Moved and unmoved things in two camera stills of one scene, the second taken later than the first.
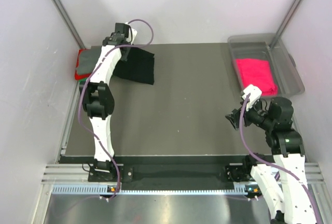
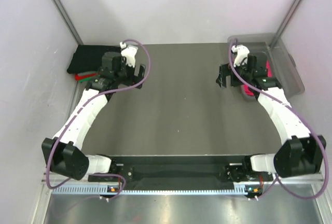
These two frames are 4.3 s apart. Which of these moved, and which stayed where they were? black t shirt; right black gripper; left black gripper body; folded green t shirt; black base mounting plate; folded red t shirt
Moved: black t shirt; right black gripper; left black gripper body
Stayed: black base mounting plate; folded green t shirt; folded red t shirt
